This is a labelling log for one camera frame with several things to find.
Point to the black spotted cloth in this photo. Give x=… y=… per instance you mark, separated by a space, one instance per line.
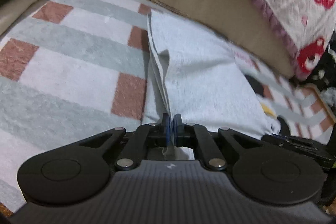
x=328 y=69

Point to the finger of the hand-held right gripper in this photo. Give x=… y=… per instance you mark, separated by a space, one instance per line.
x=273 y=140

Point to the checked rug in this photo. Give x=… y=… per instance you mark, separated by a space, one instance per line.
x=73 y=56

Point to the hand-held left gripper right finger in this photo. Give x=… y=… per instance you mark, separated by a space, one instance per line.
x=178 y=132

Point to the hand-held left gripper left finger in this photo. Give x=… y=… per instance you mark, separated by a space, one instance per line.
x=166 y=132

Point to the light blue garment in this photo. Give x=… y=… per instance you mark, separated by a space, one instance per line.
x=204 y=74

